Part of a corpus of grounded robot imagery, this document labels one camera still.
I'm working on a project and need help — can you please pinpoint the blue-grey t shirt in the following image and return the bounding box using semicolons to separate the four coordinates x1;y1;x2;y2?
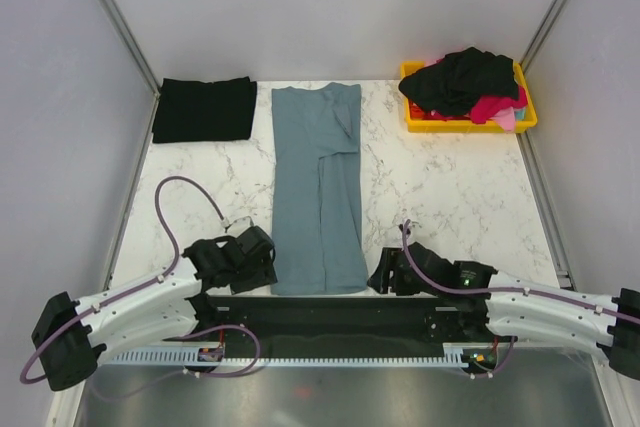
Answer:
271;83;368;296

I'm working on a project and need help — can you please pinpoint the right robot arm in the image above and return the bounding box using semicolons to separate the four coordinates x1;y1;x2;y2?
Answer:
367;242;639;380

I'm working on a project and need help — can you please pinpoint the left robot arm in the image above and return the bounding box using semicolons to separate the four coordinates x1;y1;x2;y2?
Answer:
31;226;277;392

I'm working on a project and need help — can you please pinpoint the yellow plastic bin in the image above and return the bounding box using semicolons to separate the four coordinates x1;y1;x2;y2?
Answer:
402;62;538;134

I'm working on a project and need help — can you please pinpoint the folded black t shirt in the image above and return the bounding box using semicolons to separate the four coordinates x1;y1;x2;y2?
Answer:
152;77;258;144

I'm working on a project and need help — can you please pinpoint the red t shirt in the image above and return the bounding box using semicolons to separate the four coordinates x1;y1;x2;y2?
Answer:
409;101;451;121

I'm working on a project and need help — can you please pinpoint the light pink t shirt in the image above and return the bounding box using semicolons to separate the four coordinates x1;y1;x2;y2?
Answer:
490;107;518;133

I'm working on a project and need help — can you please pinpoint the crumpled black t shirt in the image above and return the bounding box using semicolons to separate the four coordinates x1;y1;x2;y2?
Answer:
399;47;519;117

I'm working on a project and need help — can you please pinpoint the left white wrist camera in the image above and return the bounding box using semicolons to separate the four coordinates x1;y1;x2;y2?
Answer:
222;216;254;236

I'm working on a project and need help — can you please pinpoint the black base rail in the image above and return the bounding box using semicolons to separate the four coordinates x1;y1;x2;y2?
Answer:
191;294;496;358

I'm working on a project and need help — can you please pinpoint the white slotted cable duct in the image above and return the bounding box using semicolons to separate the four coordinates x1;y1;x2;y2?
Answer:
106;343;468;368

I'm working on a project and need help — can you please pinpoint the left aluminium frame post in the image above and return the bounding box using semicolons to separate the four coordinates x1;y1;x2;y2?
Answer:
98;0;160;96

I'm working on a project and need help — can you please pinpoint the aluminium frame post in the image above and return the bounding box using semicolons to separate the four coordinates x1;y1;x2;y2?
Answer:
520;0;570;72
98;0;160;96

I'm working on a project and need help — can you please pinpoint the right aluminium frame post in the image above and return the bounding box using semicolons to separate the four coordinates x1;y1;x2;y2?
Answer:
520;0;570;72

